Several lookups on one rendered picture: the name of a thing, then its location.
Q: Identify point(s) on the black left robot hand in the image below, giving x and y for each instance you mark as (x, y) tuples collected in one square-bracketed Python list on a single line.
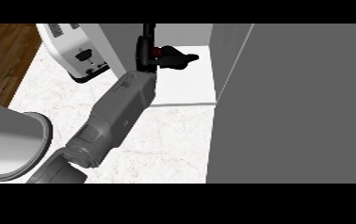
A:
[(144, 52)]

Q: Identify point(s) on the dark wine bottle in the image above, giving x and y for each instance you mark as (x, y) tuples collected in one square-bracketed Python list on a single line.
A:
[(175, 59)]

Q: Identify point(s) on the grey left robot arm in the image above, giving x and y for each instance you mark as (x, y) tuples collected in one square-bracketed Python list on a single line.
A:
[(121, 108)]

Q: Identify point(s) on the white cabinet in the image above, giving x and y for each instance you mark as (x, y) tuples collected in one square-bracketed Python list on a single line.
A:
[(184, 83)]

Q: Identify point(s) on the flat dark grey cabinet door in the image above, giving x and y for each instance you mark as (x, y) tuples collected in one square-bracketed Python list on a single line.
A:
[(286, 108)]

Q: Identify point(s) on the white toaster appliance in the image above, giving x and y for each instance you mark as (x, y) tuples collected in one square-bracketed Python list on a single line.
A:
[(75, 47)]

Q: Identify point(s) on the grey round container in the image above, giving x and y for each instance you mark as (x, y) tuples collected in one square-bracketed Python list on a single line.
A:
[(17, 140)]

